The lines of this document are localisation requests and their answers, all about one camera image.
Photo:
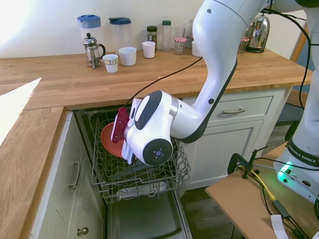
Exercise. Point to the silver cabinet knob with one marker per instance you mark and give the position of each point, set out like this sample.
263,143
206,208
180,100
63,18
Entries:
82,231

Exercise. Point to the clear pitcher dark blue lid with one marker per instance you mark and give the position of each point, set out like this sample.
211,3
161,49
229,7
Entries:
119,35

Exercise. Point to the white paper strip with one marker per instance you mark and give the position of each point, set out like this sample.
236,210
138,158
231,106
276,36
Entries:
277,226

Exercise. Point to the stainless dishwasher door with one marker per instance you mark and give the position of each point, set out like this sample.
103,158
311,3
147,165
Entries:
144,219

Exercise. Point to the small patterned paper cup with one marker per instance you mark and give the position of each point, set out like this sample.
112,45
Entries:
110,63

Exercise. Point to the clear drinking glass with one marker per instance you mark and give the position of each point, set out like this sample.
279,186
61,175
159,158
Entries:
180,32

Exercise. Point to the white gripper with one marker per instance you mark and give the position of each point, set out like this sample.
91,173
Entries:
128,154

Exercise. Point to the wooden robot mounting board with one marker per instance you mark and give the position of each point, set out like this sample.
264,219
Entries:
236,199

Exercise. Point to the coral pink plastic plate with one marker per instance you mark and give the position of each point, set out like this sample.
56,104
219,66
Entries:
109,139

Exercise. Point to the white kitchen cabinet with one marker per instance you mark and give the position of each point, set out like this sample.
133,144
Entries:
62,199
236,139

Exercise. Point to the glass French press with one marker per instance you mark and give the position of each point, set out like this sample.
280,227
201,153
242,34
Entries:
91,49

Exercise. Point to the white ribbed cup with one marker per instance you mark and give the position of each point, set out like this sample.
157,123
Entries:
148,49

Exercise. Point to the white ceramic mug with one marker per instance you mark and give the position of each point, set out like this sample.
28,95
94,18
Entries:
127,57

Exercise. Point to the large white cup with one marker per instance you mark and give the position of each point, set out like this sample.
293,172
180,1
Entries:
196,49

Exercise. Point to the stainless steel kettle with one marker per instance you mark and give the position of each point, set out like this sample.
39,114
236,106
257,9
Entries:
260,35

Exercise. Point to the black metal clamp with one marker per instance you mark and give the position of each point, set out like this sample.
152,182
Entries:
233,159

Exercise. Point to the light wooden plank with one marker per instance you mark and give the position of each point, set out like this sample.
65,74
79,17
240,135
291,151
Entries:
297,47

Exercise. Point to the clear bottle green lid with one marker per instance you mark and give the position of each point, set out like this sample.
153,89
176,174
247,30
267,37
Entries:
166,37

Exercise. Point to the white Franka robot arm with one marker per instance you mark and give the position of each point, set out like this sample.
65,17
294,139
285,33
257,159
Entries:
219,49

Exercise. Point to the glass jar red checked lid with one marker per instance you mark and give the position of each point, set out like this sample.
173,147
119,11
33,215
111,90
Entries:
189,41
180,46

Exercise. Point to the clear pitcher light blue lid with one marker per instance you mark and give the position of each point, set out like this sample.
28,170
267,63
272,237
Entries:
93,32

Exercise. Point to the dark jar green lid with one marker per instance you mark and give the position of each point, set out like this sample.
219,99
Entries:
152,35

